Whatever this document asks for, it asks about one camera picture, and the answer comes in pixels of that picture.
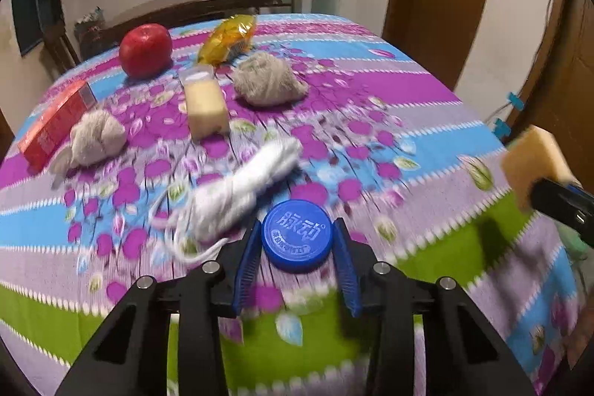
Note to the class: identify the blue bottle cap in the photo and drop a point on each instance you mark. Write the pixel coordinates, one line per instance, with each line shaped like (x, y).
(297, 236)

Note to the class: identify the dark wooden table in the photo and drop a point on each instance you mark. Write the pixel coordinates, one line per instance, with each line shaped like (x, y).
(199, 1)

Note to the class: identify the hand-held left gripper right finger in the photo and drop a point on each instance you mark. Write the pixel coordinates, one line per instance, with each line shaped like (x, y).
(347, 266)

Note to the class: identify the pale green plastic bag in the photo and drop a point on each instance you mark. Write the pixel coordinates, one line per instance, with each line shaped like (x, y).
(577, 238)

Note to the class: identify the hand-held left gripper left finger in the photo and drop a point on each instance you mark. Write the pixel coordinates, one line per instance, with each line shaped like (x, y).
(248, 266)

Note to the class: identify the dark bag of clutter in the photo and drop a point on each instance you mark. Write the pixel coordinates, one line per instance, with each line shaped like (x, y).
(90, 32)

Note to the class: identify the yellow snack packet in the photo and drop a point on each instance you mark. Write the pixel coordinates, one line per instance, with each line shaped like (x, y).
(229, 36)

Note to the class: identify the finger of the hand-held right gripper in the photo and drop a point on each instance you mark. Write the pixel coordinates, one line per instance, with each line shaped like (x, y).
(564, 206)

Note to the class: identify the white yarn bundle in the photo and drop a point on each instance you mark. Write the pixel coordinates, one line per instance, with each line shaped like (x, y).
(236, 196)

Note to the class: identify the pink red carton box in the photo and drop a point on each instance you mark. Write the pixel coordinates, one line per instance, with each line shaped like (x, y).
(55, 124)

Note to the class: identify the red apple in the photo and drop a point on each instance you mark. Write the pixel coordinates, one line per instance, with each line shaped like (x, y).
(145, 50)

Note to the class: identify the grey yarn ball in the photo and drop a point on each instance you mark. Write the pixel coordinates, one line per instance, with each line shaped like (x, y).
(95, 138)
(267, 80)

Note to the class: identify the blue clip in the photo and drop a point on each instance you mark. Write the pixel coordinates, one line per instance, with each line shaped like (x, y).
(502, 129)
(516, 100)

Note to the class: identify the yellow sponge block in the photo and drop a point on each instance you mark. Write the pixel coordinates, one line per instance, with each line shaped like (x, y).
(533, 161)
(206, 106)

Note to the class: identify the wrapped yellow sponge block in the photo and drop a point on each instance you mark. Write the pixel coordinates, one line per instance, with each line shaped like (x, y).
(206, 106)

